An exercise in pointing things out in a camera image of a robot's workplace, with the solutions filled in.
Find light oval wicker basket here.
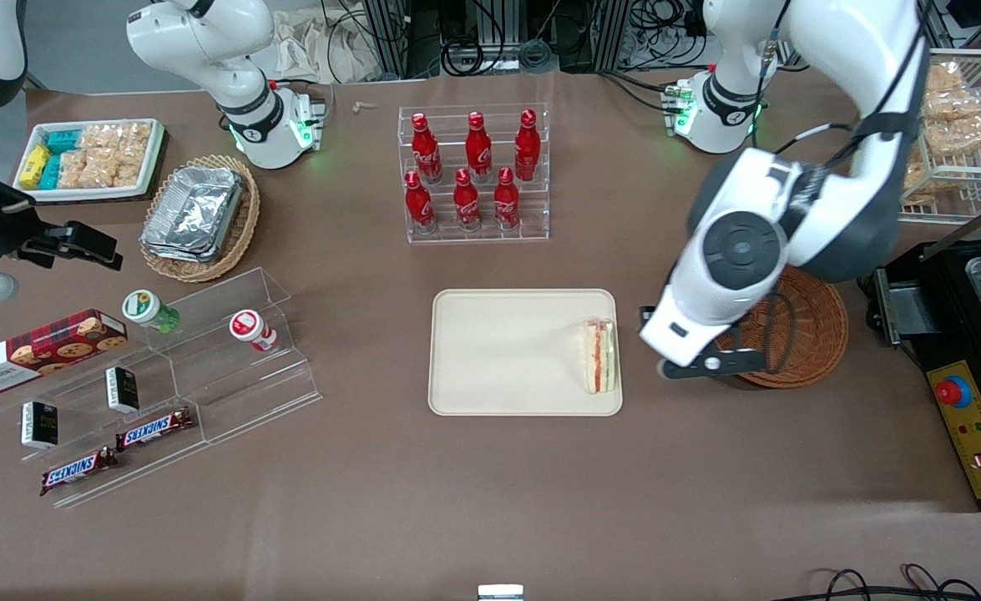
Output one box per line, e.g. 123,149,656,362
139,154,262,285

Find dark red looped cable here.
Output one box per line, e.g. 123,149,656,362
898,563,981,601

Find white crumpled cloth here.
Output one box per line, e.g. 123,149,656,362
271,3,392,85

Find small black white box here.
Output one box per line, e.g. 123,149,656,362
21,401,59,451
105,366,141,415

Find black looped cable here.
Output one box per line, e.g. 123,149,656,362
789,568,877,601

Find red cap drink bottle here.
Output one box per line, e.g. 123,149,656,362
229,309,279,354

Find clear rice cracker pack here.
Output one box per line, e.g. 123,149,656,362
81,124,125,157
83,152,124,189

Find yellow snack pack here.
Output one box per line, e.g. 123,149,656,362
18,144,49,189

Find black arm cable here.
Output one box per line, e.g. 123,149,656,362
741,0,932,373

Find clear acrylic bottle rack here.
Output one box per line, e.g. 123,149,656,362
397,104,550,245

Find white rectangular snack tray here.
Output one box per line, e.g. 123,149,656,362
13,118,167,204

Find black machine with yellow panel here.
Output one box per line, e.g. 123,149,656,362
861,205,981,513

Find Snickers chocolate bar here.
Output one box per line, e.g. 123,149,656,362
115,407,195,452
38,446,120,498

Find triangle sandwich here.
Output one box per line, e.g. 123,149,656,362
577,318,619,396

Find bagged fried snack pack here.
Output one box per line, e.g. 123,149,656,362
927,116,981,160
924,62,964,93
923,88,981,123
902,159,939,206

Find stacked aluminium foil trays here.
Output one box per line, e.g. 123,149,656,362
140,165,245,265

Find clear acrylic stepped display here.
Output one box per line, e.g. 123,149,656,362
0,266,323,510

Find beige plastic tray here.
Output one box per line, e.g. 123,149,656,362
428,289,624,417

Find red cola bottle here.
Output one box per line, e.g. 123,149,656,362
411,113,443,185
453,167,483,231
493,166,522,230
464,111,493,181
514,109,540,181
404,169,437,234

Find green cap drink bottle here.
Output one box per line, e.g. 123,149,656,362
121,289,181,334

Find red tartan cookie box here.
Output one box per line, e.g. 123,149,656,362
0,309,130,396

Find brown round wicker basket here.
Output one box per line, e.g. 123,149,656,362
714,265,850,390

